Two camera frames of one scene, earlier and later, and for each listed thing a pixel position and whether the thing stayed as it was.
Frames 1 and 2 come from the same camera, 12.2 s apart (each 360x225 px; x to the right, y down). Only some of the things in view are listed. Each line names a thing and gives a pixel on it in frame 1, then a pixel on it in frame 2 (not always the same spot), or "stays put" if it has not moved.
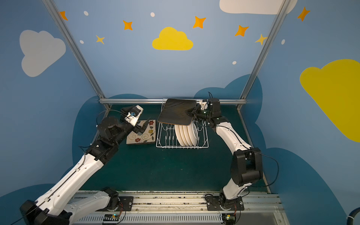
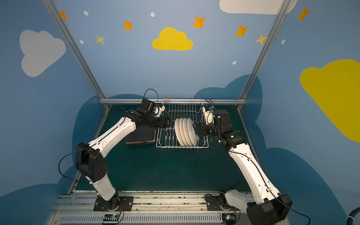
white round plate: [179, 135] stays put
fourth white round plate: [193, 133] stays put
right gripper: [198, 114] → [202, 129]
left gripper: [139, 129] → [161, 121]
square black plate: [174, 111] → [144, 134]
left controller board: [111, 217] stays put
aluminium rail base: [189, 208] stays put
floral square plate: [136, 141] stays put
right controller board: [228, 218] stays put
